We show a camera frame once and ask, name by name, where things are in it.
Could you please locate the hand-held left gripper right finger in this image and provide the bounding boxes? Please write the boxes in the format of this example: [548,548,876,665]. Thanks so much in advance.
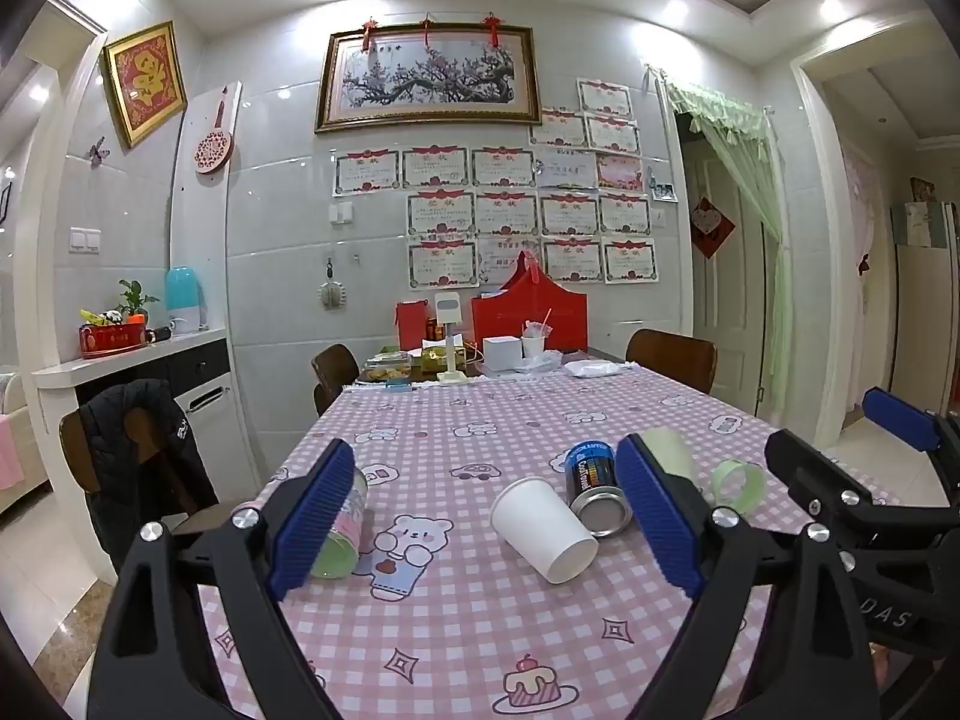
[615,433,860,720]

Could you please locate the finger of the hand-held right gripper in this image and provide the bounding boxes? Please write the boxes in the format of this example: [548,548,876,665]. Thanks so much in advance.
[862,387,960,467]
[764,427,905,550]

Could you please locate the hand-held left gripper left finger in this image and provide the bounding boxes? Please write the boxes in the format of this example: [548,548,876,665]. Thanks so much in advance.
[86,438,358,720]

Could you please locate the white paper cup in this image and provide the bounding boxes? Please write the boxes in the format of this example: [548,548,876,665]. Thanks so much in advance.
[490,476,600,587]

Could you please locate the pale green paper cup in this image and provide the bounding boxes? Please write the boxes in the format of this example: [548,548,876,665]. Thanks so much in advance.
[642,427,707,500]

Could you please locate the white cup with straw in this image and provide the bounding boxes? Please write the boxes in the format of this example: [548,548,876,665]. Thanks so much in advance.
[520,309,554,362]

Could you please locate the pink and green can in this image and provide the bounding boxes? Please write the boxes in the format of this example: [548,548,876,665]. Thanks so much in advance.
[308,465,370,581]

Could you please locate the dark printed metal can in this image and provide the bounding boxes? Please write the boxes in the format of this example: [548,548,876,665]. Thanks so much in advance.
[552,441,632,539]

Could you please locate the brown wooden chair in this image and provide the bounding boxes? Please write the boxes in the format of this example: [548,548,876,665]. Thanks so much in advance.
[58,403,226,541]
[310,343,362,415]
[625,328,718,395]

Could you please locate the white door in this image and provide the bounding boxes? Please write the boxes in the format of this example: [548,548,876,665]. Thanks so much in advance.
[684,131,775,410]

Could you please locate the black jacket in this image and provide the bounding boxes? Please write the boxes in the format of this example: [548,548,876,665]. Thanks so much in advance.
[78,378,219,572]

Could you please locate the gold box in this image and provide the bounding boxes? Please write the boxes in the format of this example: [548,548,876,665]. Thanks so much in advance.
[417,347,467,377]

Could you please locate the pink checkered bear tablecloth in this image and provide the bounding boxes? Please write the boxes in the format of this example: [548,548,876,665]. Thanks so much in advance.
[196,370,905,720]

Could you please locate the small red gift bag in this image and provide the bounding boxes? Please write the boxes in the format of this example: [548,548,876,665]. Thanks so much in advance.
[395,300,429,351]

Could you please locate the white square box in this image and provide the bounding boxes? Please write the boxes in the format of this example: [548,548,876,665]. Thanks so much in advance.
[481,335,524,374]

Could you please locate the white counter cabinet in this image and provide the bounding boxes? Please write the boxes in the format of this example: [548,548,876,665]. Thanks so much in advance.
[32,328,232,440]

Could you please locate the large red gift bag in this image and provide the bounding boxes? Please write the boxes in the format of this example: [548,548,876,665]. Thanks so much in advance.
[470,261,590,354]

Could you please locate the blue white humidifier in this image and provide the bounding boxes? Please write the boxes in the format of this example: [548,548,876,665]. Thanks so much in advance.
[164,265,208,335]

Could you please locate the red diamond door decoration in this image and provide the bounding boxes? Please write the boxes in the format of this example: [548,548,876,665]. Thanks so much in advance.
[689,194,737,261]

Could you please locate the small green potted plant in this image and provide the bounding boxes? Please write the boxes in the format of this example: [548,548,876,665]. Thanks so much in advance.
[115,278,160,325]

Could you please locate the pale green curtain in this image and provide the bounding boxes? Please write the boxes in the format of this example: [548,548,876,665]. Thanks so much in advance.
[663,78,794,422]

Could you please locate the beige sofa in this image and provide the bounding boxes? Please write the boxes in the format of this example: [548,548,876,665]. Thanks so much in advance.
[0,366,47,515]

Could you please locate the round pink hanging fan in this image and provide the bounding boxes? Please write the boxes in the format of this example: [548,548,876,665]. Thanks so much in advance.
[194,85,236,176]

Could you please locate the framed blossom painting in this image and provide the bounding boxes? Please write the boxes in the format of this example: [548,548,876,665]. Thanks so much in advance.
[314,24,543,134]

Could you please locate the gold framed red picture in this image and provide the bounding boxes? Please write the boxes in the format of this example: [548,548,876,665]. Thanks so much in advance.
[100,20,188,149]

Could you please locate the pale green ring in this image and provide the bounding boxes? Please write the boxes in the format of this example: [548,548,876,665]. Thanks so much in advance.
[708,459,765,529]

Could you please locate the wall hook with brush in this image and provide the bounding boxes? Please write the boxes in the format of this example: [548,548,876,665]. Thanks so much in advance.
[318,258,347,311]

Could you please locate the group of wall certificates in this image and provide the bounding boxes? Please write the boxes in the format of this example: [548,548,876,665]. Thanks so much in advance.
[331,76,658,293]

